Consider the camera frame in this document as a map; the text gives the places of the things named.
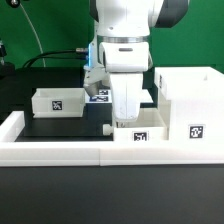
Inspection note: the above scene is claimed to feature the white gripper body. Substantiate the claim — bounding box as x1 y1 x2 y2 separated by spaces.
110 73 143 122

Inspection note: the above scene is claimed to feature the white front drawer tray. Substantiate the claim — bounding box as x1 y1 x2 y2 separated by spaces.
103 108 168 142

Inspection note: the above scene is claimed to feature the white drawer tray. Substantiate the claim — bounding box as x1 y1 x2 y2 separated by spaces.
31 88 85 118
103 108 168 142

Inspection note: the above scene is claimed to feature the white drawer cabinet box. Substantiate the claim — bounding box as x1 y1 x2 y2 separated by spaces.
154 67 224 142

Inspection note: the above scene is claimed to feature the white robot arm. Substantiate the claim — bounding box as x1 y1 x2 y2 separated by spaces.
84 0 190 123

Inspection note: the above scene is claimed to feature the white rear drawer tray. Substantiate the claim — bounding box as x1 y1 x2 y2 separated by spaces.
31 88 85 118

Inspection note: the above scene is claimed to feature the white fiducial marker sheet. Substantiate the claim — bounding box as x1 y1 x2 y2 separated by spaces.
84 88 155 104

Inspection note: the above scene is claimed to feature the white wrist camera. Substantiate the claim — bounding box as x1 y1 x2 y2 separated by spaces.
83 66 109 97

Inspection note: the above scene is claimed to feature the black cable bundle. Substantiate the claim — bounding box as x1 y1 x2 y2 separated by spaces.
21 47 90 69

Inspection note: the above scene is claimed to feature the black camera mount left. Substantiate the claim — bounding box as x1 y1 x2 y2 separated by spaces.
0 38 15 79

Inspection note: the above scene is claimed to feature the white U-shaped frame wall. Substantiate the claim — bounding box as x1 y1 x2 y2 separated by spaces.
0 111 224 167

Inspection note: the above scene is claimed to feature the grey thin cable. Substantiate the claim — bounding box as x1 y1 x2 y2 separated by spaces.
19 4 47 68

